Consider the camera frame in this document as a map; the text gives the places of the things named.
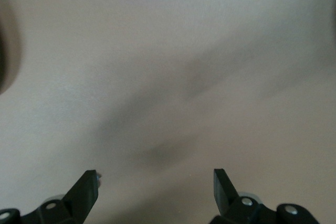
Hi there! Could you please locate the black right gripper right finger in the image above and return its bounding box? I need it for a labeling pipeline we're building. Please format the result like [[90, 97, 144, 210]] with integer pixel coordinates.
[[209, 168, 320, 224]]

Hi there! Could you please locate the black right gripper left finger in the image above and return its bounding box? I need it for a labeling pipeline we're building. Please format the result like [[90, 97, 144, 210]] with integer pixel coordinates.
[[0, 169, 101, 224]]

